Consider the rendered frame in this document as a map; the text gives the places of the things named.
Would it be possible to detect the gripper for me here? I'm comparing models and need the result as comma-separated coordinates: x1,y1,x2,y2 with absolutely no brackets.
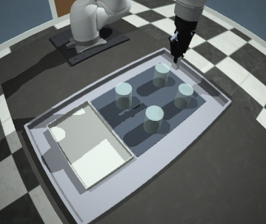
169,15,198,70

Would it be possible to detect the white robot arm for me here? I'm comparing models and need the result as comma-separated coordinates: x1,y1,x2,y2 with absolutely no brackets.
66,0,207,54

